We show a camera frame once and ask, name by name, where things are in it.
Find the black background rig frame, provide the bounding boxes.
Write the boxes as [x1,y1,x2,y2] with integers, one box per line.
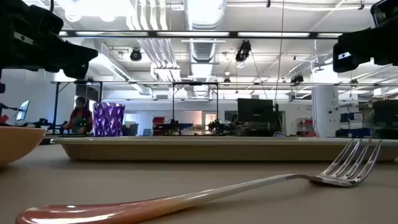
[172,82,220,127]
[51,80,103,135]

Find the white round column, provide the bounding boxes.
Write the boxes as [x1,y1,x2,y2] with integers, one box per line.
[312,85,340,138]

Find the red storage bins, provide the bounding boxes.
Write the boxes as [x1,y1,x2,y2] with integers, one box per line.
[152,116,165,136]

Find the dark monitor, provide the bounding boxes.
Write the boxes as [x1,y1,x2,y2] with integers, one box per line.
[372,99,398,139]

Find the person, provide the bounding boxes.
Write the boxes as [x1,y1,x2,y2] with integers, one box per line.
[63,96,93,135]

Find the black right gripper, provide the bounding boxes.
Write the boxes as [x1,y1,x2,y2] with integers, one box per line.
[332,26,398,74]

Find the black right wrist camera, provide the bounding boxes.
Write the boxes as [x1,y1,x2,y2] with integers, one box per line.
[369,0,398,27]

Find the black aluminium rig frame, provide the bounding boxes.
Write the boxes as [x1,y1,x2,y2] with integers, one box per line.
[58,29,343,40]

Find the purple faceted cup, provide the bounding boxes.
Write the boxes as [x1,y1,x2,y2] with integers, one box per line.
[92,101,126,138]

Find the beige plastic tray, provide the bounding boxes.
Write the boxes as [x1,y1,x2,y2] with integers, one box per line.
[50,136,398,162]

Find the blue storage bins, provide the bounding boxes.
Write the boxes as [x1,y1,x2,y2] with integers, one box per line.
[335,111,371,138]

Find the large black monitor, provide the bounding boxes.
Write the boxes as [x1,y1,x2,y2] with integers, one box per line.
[237,98,275,124]

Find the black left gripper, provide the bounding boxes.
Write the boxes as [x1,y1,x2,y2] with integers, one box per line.
[0,0,99,80]

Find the orange-handled metal fork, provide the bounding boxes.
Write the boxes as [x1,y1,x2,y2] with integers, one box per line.
[15,138,383,224]

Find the small tilted monitor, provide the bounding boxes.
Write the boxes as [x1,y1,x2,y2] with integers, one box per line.
[16,99,31,121]

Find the orange round plate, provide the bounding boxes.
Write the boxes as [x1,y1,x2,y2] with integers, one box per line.
[0,126,47,168]

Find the silver ventilation duct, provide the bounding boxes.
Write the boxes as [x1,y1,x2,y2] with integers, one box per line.
[183,0,228,63]

